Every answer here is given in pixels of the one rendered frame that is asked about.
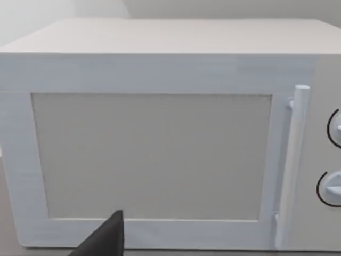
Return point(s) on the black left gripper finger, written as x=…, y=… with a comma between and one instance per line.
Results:
x=109, y=237

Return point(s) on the pale microwave door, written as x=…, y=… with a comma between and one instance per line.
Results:
x=149, y=160

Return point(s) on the pale microwave oven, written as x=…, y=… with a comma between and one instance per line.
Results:
x=170, y=40

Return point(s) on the pale microwave knob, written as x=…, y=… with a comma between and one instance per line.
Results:
x=336, y=128
x=331, y=190

